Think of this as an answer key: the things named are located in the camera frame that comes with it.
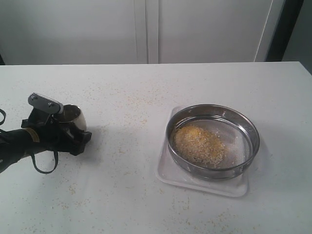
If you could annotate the stainless steel cup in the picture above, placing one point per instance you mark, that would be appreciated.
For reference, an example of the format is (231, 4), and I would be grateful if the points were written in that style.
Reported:
(71, 119)

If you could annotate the white square plastic tray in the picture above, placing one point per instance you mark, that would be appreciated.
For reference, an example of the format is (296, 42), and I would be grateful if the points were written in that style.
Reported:
(169, 172)

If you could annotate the white cabinet doors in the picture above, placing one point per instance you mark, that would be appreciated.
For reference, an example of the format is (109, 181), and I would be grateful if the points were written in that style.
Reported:
(136, 31)

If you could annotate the yellow grain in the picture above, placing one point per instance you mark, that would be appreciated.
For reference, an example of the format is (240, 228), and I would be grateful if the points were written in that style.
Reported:
(199, 146)

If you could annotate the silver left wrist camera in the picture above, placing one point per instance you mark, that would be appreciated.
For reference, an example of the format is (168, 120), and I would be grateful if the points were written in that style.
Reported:
(45, 104)

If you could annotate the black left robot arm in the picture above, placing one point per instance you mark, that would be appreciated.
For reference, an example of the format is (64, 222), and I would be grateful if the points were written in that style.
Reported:
(13, 148)

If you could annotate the round steel mesh sieve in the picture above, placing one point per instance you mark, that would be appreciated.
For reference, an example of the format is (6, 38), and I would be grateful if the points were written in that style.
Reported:
(236, 131)

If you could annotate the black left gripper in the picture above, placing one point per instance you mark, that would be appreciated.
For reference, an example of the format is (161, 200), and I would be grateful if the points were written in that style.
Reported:
(47, 135)

